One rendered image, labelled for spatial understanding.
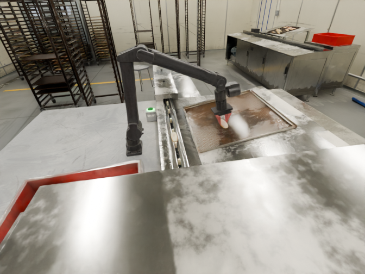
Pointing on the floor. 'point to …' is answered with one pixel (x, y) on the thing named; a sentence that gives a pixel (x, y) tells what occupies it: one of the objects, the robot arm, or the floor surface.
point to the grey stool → (140, 72)
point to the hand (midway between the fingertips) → (222, 122)
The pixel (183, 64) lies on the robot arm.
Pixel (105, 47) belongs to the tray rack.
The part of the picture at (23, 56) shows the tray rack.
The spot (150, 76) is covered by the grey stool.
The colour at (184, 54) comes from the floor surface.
